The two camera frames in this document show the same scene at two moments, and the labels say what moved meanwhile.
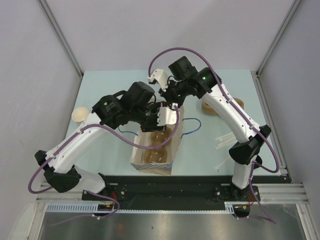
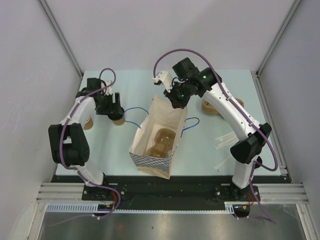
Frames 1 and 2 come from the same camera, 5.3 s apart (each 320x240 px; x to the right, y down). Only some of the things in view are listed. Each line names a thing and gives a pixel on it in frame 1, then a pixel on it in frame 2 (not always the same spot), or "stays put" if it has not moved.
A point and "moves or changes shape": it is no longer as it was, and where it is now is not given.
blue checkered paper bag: (156, 161) stays put
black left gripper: (153, 126) → (109, 109)
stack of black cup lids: (259, 160) stays put
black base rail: (172, 193) stays put
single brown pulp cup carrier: (157, 138) moves or changes shape
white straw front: (217, 166) stays put
